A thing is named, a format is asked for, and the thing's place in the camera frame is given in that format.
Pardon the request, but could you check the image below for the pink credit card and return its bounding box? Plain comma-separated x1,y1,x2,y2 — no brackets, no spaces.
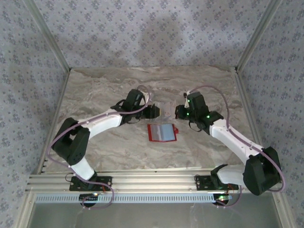
163,103,173,117

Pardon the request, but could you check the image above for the red card holder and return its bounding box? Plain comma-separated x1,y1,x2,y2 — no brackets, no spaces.
147,123,179,143

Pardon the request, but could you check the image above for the black right control board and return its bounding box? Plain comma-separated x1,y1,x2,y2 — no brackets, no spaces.
212,194,232,205

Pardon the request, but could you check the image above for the black control board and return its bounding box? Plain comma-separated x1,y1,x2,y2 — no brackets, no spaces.
79,193,99,206
212,194,232,205

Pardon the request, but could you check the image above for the black left control board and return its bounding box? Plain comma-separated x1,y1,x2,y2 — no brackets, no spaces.
79,193,99,206

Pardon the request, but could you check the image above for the aluminium table side rail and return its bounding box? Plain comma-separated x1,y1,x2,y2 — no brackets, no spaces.
35,70,72,175
235,69,271,173

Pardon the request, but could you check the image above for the aluminium mounting rail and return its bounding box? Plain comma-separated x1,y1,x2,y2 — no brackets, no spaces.
25,169,285,193

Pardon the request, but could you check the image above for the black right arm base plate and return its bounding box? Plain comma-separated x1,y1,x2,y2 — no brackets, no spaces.
194,175,239,192

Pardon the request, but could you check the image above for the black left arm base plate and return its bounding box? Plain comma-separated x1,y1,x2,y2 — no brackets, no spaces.
69,175,113,191

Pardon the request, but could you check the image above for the grey slotted cable duct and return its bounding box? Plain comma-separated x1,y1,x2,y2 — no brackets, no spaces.
35,193,235,204

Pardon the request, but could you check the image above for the aluminium frame post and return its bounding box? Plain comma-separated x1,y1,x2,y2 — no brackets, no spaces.
23,0,72,71
235,0,284,72

